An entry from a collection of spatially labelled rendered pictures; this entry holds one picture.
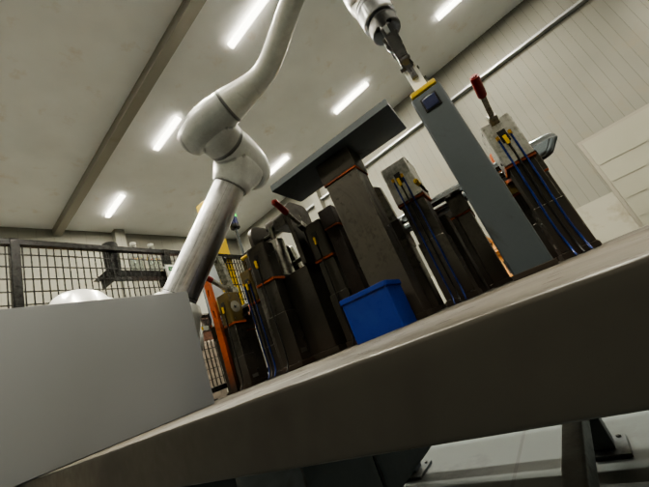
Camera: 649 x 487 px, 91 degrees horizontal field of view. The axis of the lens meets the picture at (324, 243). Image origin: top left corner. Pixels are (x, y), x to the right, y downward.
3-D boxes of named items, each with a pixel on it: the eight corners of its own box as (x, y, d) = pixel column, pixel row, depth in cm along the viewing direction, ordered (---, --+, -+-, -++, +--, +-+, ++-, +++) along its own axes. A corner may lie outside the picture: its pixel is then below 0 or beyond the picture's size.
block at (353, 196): (437, 312, 73) (359, 155, 87) (428, 316, 66) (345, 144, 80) (398, 328, 77) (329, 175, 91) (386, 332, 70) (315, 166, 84)
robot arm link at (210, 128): (210, 81, 93) (240, 116, 103) (164, 121, 95) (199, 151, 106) (219, 102, 85) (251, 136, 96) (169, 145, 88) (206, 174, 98)
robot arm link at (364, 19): (393, 7, 86) (403, 21, 84) (364, 32, 90) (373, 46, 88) (380, -20, 78) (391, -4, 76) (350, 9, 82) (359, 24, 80)
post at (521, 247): (554, 264, 62) (446, 96, 76) (559, 263, 56) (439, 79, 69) (514, 280, 65) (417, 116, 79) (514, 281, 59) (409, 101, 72)
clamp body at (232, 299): (266, 381, 117) (239, 291, 128) (246, 389, 109) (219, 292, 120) (254, 386, 120) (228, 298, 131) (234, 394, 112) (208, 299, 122)
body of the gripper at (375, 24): (387, -2, 77) (405, 25, 74) (399, 22, 84) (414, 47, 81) (362, 22, 80) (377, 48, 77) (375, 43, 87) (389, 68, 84)
